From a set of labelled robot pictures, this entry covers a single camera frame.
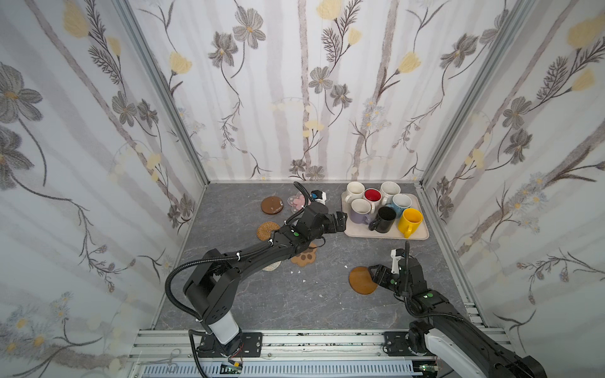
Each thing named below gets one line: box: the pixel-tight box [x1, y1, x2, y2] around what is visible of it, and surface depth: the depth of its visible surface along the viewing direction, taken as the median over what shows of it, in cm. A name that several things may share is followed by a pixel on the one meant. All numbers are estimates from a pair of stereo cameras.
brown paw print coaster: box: [289, 243, 318, 267], surface depth 95 cm
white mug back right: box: [379, 181, 401, 206], surface depth 108 cm
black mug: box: [368, 206, 397, 234], surface depth 101 cm
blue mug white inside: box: [386, 193, 412, 219], surface depth 103 cm
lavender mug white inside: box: [349, 198, 372, 225], surface depth 104 cm
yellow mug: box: [397, 207, 424, 239], surface depth 99 cm
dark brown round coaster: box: [260, 196, 284, 215], surface depth 113 cm
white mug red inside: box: [363, 187, 383, 214], surface depth 107 cm
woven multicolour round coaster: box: [262, 260, 283, 272], surface depth 92 cm
